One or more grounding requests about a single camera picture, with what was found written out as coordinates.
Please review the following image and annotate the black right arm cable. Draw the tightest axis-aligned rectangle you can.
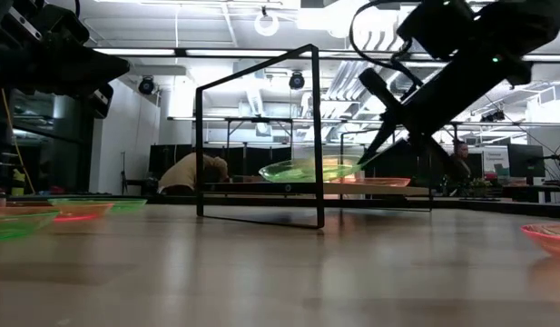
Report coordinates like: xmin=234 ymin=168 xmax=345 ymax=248
xmin=349 ymin=0 xmax=426 ymax=90

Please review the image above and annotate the black metal table frame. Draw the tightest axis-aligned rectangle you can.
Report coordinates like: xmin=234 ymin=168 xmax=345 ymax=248
xmin=0 ymin=193 xmax=560 ymax=219

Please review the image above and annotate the green translucent plastic plate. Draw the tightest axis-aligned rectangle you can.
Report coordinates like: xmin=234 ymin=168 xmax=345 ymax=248
xmin=0 ymin=209 xmax=61 ymax=243
xmin=47 ymin=197 xmax=148 ymax=213
xmin=259 ymin=155 xmax=367 ymax=183

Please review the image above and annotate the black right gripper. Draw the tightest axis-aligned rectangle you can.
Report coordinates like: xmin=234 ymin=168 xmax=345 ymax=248
xmin=358 ymin=4 xmax=535 ymax=179

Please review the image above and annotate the yellow cable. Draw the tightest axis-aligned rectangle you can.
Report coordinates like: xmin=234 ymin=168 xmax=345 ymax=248
xmin=1 ymin=88 xmax=36 ymax=195

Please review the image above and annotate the black background monitor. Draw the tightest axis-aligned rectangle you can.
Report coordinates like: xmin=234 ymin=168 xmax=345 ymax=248
xmin=507 ymin=144 xmax=546 ymax=178

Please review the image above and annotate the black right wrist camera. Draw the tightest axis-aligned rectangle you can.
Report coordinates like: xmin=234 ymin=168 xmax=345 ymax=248
xmin=396 ymin=0 xmax=478 ymax=60

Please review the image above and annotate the wooden shelf with black frame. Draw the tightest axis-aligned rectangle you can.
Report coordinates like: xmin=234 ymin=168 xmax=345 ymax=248
xmin=195 ymin=44 xmax=435 ymax=230

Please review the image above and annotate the person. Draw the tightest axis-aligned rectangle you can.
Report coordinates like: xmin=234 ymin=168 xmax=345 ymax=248
xmin=157 ymin=152 xmax=230 ymax=196
xmin=445 ymin=140 xmax=474 ymax=196

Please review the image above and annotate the orange translucent plastic plate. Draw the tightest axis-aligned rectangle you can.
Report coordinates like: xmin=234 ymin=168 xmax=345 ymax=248
xmin=520 ymin=222 xmax=560 ymax=260
xmin=338 ymin=176 xmax=412 ymax=188
xmin=0 ymin=202 xmax=115 ymax=223

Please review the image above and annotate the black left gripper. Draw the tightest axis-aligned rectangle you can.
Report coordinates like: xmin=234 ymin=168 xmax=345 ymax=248
xmin=0 ymin=0 xmax=132 ymax=120

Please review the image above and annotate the white ring ceiling light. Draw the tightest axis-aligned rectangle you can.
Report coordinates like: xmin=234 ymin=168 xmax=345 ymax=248
xmin=254 ymin=12 xmax=280 ymax=37

